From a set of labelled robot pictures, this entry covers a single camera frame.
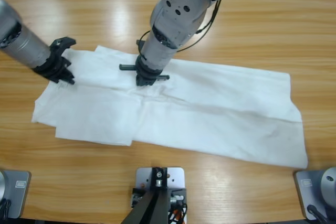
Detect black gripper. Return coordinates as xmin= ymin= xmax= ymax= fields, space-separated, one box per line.
xmin=33 ymin=48 xmax=76 ymax=86
xmin=119 ymin=57 xmax=170 ymax=87

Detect white t-shirt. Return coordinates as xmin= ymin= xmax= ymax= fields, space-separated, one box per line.
xmin=31 ymin=45 xmax=308 ymax=169

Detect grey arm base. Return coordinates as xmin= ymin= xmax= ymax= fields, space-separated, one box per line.
xmin=0 ymin=170 xmax=32 ymax=219
xmin=293 ymin=166 xmax=336 ymax=221

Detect white mounting block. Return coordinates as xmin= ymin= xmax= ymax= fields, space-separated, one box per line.
xmin=135 ymin=166 xmax=187 ymax=224

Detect black stand clamp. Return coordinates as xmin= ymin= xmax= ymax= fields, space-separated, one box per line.
xmin=131 ymin=186 xmax=188 ymax=209

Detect orange cable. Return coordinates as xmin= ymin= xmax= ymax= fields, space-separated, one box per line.
xmin=167 ymin=205 xmax=188 ymax=224

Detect black base cable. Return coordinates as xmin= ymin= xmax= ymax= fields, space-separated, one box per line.
xmin=307 ymin=204 xmax=330 ymax=221
xmin=0 ymin=199 xmax=13 ymax=219

